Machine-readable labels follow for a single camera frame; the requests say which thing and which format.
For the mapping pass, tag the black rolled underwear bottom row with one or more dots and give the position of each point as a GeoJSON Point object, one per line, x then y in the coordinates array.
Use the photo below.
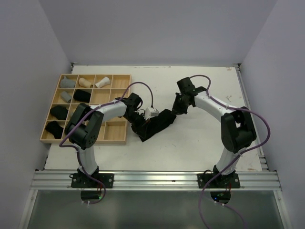
{"type": "Point", "coordinates": [55, 129]}

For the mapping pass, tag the beige rolled underwear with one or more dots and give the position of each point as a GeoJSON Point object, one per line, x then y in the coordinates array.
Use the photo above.
{"type": "Point", "coordinates": [85, 83]}

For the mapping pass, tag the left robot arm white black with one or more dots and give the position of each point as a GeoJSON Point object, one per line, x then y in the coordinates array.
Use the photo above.
{"type": "Point", "coordinates": [83, 130]}

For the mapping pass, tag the black rolled underwear second row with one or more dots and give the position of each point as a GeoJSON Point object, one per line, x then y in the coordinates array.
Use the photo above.
{"type": "Point", "coordinates": [82, 96]}

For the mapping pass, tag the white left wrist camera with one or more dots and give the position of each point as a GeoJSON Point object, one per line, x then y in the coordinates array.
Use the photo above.
{"type": "Point", "coordinates": [151, 112]}

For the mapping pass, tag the grey rolled underwear second row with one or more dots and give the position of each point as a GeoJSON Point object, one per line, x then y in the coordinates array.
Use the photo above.
{"type": "Point", "coordinates": [66, 97]}

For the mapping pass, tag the grey rolled underwear top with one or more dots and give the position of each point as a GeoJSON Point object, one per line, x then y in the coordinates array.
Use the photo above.
{"type": "Point", "coordinates": [67, 83]}

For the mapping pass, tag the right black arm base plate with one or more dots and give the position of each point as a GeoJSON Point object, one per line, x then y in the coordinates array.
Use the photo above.
{"type": "Point", "coordinates": [221, 182]}

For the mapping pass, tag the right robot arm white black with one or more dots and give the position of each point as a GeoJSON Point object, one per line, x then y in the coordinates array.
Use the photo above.
{"type": "Point", "coordinates": [237, 131]}

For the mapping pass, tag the aluminium mounting rail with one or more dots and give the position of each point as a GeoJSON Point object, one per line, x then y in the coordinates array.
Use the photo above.
{"type": "Point", "coordinates": [143, 180]}

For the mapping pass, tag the white underwear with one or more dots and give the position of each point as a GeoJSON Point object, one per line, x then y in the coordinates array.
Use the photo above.
{"type": "Point", "coordinates": [103, 82]}

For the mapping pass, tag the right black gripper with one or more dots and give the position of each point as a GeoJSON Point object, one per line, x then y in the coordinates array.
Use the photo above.
{"type": "Point", "coordinates": [176, 109]}

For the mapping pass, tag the black rolled underwear third row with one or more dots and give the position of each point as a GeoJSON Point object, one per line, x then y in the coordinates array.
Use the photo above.
{"type": "Point", "coordinates": [59, 112]}

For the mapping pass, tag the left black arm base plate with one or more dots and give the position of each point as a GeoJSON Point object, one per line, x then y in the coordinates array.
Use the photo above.
{"type": "Point", "coordinates": [80, 180]}

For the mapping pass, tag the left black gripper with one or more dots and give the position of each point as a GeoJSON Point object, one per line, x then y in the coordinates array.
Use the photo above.
{"type": "Point", "coordinates": [143, 122]}

